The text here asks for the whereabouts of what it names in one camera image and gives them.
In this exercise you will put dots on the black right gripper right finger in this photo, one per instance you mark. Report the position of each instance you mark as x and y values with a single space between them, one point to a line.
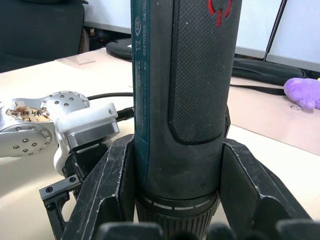
250 190

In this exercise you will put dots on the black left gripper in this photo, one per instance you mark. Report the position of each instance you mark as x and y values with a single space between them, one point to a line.
85 160

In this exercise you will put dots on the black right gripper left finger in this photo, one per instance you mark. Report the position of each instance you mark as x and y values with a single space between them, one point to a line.
100 185

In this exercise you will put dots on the black metal gripper frame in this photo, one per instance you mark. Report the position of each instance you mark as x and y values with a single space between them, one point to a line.
56 190

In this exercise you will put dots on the dark teal electric screwdriver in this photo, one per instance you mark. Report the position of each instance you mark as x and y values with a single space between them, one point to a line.
195 100

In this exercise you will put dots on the purple plush toy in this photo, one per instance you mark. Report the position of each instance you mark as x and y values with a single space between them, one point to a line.
302 91

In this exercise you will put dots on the black Kason racket bag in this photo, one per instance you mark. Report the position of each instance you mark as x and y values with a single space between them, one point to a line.
262 72

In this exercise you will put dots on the black office chair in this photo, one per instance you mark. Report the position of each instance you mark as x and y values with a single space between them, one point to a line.
37 32

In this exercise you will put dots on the black ribbed pole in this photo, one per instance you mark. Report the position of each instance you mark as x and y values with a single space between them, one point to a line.
275 27

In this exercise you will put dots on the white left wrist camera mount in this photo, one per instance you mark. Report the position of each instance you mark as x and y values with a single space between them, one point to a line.
87 122

